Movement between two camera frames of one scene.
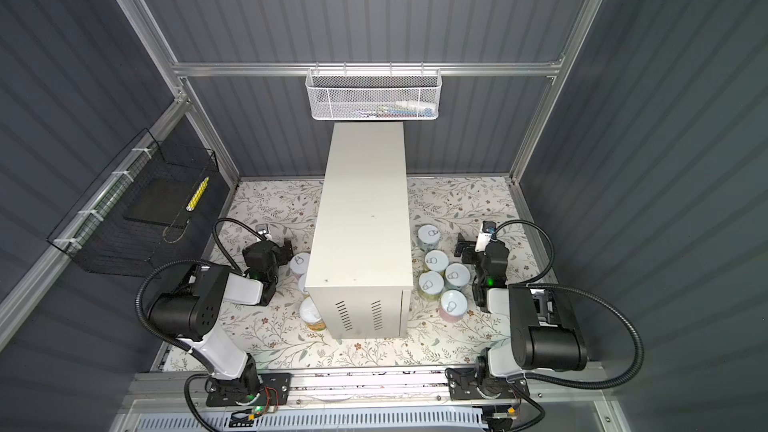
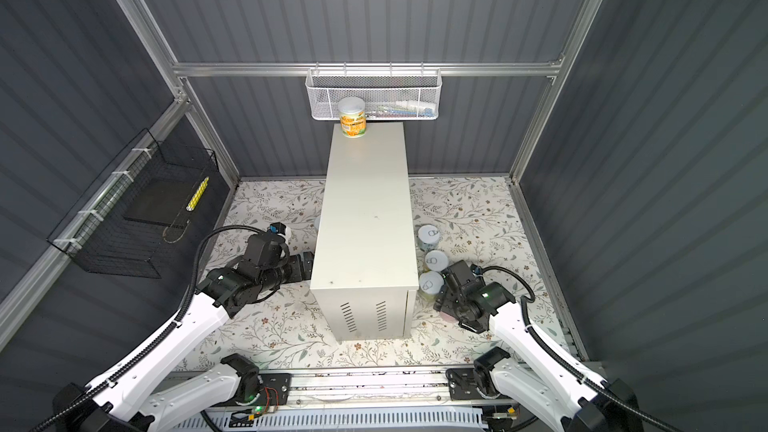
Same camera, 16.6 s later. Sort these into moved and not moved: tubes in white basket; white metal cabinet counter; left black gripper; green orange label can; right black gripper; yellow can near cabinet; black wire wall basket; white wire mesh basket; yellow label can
Moved: right black gripper; green orange label can; left black gripper
Not moved: tubes in white basket; black wire wall basket; white wire mesh basket; yellow label can; white metal cabinet counter; yellow can near cabinet
